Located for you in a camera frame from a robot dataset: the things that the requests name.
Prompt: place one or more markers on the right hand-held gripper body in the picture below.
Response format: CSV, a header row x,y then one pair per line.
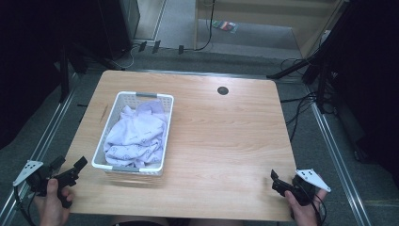
x,y
303,185

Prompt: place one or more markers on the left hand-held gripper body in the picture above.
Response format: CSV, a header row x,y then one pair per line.
x,y
37,179

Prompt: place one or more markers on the white plastic basket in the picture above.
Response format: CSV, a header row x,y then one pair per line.
x,y
106,138

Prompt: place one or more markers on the light purple patterned cloth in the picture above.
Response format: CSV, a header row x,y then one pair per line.
x,y
138,138

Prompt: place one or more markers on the person's right hand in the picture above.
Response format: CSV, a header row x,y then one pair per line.
x,y
303,213

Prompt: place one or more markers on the person's left hand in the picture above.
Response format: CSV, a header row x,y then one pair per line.
x,y
52,207

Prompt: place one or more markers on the black round table grommet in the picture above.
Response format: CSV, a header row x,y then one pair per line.
x,y
222,90

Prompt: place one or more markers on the black slanted stand leg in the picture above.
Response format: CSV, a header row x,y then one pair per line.
x,y
295,67

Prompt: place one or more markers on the black cabinet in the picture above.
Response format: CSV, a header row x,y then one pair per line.
x,y
116,28

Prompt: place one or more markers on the small black floor plug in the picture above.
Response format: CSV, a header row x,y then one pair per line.
x,y
181,49

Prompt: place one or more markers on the colourful packet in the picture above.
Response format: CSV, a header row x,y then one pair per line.
x,y
225,26

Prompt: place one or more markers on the aluminium floor rail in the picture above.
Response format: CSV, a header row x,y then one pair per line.
x,y
338,163
47,138

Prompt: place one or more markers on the black metal stand post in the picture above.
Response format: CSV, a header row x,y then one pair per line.
x,y
64,75

